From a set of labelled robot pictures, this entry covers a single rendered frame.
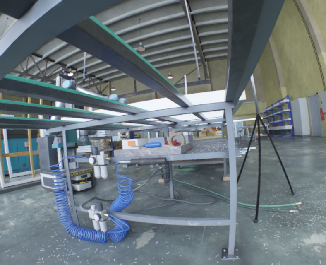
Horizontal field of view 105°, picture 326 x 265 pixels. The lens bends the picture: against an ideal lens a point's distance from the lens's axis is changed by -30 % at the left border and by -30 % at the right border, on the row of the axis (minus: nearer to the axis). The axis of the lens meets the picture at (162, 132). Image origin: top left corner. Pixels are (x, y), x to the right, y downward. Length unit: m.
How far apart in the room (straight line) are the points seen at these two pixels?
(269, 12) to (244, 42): 0.08
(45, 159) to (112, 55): 2.64
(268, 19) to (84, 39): 0.25
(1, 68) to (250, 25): 0.34
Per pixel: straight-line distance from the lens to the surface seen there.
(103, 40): 0.27
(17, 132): 5.29
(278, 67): 14.04
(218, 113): 2.10
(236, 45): 0.31
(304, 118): 10.63
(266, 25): 0.29
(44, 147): 2.87
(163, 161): 0.92
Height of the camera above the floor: 0.69
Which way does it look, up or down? 2 degrees up
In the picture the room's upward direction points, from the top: 5 degrees counter-clockwise
